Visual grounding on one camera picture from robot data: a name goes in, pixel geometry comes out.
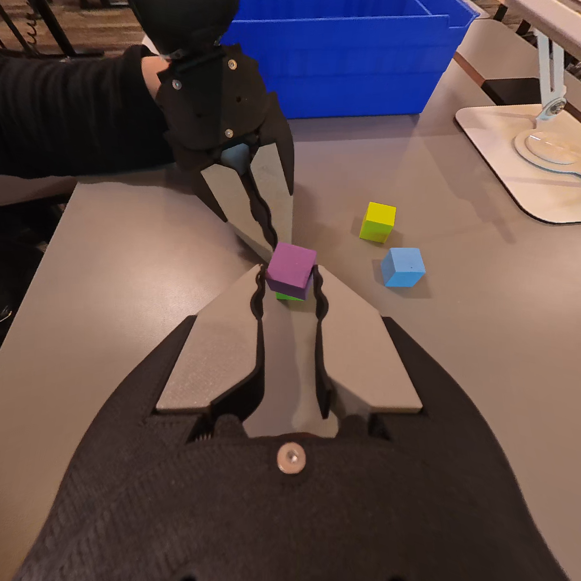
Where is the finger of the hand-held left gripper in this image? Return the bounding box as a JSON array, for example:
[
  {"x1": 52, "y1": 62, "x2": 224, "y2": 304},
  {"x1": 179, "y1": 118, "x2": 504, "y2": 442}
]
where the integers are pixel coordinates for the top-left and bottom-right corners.
[
  {"x1": 201, "y1": 163, "x2": 278, "y2": 264},
  {"x1": 249, "y1": 144, "x2": 294, "y2": 255}
]

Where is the white document stand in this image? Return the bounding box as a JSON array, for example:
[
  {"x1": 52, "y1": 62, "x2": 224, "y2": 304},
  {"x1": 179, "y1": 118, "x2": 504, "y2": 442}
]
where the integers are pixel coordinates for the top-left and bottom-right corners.
[{"x1": 455, "y1": 0, "x2": 581, "y2": 224}]

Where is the person's black clothing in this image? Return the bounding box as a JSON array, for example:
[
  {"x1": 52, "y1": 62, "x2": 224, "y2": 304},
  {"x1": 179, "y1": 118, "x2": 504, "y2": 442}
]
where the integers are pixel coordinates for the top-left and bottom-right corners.
[{"x1": 0, "y1": 182, "x2": 78, "y2": 346}]

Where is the blue foam cube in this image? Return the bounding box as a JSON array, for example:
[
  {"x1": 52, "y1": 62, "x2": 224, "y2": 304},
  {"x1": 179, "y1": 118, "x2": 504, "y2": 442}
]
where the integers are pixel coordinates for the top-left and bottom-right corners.
[{"x1": 380, "y1": 247, "x2": 426, "y2": 287}]

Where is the person's left hand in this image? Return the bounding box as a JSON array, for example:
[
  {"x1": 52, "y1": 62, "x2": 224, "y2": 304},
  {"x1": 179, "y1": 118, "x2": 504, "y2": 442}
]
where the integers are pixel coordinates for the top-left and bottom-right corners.
[{"x1": 142, "y1": 54, "x2": 173, "y2": 99}]

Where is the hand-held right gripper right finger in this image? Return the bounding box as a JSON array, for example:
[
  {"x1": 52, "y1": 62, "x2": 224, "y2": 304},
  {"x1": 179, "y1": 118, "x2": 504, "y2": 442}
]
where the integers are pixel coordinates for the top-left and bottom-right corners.
[{"x1": 312, "y1": 264, "x2": 424, "y2": 420}]

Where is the yellow foam cube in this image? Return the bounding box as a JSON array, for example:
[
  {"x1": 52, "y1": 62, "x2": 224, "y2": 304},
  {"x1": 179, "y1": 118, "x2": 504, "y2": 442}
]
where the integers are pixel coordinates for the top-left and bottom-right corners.
[{"x1": 359, "y1": 202, "x2": 397, "y2": 243}]

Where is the person's left forearm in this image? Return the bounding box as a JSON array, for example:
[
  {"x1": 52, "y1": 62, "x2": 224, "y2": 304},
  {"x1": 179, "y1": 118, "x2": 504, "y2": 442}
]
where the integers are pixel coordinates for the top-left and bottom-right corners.
[{"x1": 0, "y1": 45, "x2": 175, "y2": 180}]

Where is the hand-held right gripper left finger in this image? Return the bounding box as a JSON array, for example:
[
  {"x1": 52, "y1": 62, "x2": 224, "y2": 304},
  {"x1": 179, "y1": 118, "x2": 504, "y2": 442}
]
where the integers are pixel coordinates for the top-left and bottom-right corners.
[{"x1": 156, "y1": 264, "x2": 267, "y2": 424}]

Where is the purple foam cube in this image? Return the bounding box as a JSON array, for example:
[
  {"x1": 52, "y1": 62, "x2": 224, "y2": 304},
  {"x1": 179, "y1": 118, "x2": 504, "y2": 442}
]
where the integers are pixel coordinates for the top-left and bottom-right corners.
[{"x1": 265, "y1": 242, "x2": 317, "y2": 293}]

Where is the blue plastic bin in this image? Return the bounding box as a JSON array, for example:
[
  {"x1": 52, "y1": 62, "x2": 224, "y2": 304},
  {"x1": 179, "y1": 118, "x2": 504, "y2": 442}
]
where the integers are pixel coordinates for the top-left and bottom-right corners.
[{"x1": 220, "y1": 0, "x2": 480, "y2": 120}]

